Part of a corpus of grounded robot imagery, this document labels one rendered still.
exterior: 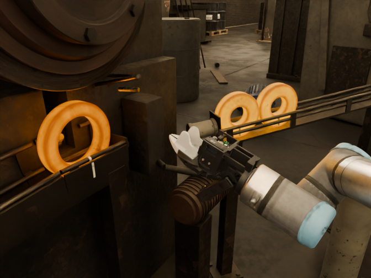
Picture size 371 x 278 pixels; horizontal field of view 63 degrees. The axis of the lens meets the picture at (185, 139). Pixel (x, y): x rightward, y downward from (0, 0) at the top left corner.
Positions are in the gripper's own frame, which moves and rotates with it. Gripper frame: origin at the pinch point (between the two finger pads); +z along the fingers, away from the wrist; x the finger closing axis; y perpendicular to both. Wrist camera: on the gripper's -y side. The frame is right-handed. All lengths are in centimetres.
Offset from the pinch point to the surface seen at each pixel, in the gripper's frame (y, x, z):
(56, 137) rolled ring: -1.8, 19.4, 17.0
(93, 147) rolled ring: -9.2, 8.9, 16.9
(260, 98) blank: 1.9, -42.6, -3.4
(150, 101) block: 0.3, -8.6, 15.4
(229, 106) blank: -0.8, -31.8, 1.9
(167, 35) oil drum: -51, -207, 160
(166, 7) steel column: -61, -339, 268
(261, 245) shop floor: -69, -59, -28
